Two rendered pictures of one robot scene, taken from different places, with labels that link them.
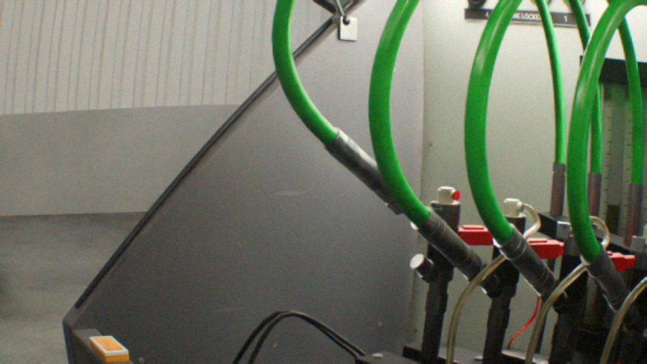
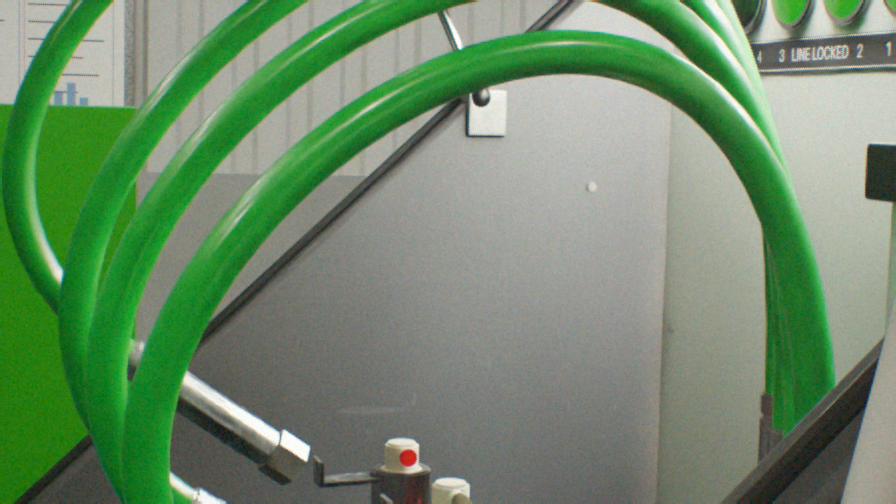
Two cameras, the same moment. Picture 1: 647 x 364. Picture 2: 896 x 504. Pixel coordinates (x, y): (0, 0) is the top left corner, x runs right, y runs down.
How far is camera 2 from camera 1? 39 cm
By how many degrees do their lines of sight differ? 21
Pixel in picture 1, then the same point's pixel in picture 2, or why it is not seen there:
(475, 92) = (96, 317)
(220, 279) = not seen: outside the picture
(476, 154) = (96, 423)
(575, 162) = (124, 465)
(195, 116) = not seen: hidden behind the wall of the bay
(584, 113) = (148, 370)
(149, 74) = not seen: hidden behind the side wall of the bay
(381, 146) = (74, 390)
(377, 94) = (62, 305)
